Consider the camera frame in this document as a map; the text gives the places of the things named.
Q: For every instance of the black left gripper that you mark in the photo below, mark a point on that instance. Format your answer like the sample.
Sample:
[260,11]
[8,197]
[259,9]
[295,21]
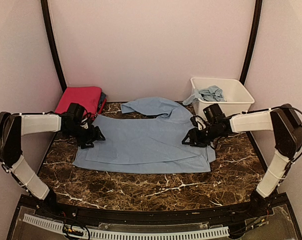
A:
[93,135]

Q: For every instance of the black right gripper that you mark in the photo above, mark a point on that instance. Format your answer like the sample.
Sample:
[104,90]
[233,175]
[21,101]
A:
[195,137]

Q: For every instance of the light blue button shirt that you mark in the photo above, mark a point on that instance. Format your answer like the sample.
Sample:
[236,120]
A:
[146,146]

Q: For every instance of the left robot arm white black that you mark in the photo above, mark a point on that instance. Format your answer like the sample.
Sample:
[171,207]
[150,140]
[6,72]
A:
[14,127]

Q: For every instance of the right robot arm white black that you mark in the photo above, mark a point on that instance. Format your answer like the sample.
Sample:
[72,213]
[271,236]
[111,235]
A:
[282,120]

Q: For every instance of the folded red garment underneath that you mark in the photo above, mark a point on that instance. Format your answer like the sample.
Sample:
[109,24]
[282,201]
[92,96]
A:
[100,106]

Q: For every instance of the folded pink red garment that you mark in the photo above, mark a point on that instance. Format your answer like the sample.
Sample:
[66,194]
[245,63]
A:
[88,97]

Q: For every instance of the folded dark blue garment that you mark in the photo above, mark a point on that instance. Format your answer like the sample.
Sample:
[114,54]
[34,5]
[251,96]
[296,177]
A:
[102,98]

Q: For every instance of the crumpled blue cloth in bin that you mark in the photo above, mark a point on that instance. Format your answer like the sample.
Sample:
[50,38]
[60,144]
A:
[210,94]

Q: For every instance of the white plastic bin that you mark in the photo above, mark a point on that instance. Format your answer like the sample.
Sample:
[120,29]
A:
[237,97]

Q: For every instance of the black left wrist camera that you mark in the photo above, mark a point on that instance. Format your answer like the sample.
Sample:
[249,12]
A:
[76,111]

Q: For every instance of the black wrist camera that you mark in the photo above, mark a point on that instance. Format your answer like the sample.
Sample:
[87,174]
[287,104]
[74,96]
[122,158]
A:
[76,111]
[213,113]

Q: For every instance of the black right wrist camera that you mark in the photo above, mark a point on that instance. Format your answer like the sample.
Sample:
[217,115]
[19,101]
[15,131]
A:
[213,113]

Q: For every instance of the white slotted cable duct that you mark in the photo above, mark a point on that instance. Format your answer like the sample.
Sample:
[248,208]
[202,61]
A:
[112,231]

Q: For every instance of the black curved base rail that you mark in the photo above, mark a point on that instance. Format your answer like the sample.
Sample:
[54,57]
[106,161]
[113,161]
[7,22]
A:
[235,216]

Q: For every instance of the left black frame post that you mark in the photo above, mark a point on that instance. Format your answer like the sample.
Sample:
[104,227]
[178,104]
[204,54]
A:
[52,44]

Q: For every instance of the black frame post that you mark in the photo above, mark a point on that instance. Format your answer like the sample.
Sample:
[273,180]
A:
[52,44]
[252,41]

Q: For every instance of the right black frame post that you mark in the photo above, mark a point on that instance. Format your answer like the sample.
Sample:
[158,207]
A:
[252,41]

